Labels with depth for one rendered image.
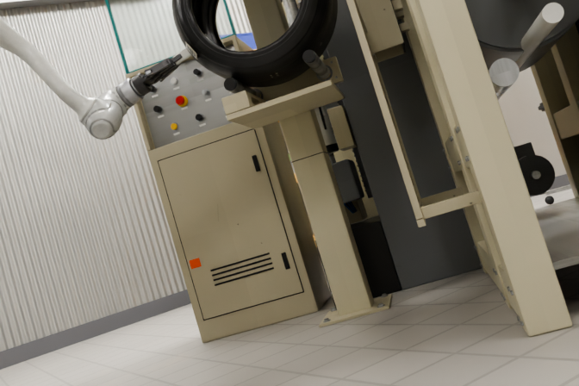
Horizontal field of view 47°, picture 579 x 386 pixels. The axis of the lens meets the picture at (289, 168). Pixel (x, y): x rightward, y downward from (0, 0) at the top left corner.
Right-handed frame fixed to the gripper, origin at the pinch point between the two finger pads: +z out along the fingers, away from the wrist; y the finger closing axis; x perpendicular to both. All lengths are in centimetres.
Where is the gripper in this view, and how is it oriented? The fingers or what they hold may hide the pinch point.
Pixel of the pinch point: (182, 55)
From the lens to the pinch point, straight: 240.9
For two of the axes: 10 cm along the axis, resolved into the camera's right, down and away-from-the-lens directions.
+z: 8.3, -5.3, -1.6
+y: 2.0, 0.2, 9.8
